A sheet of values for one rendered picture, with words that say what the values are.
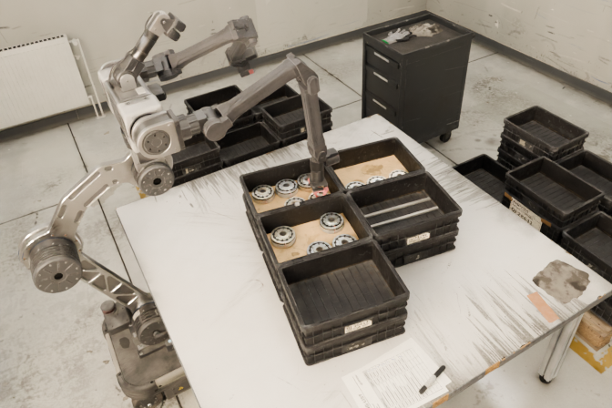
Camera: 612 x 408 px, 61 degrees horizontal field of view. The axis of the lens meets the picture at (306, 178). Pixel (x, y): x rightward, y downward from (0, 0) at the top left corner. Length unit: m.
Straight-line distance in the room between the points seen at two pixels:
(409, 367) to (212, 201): 1.26
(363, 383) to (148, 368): 1.12
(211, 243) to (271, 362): 0.68
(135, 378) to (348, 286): 1.13
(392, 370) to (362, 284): 0.32
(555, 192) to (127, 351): 2.36
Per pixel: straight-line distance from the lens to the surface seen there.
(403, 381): 1.96
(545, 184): 3.20
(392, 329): 2.00
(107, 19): 4.86
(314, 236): 2.21
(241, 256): 2.35
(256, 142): 3.60
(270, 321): 2.10
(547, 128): 3.68
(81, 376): 3.07
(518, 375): 2.91
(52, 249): 2.26
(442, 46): 3.71
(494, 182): 3.49
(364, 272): 2.07
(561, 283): 2.36
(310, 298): 1.99
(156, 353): 2.70
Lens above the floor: 2.38
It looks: 38 degrees down
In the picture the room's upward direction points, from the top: 4 degrees counter-clockwise
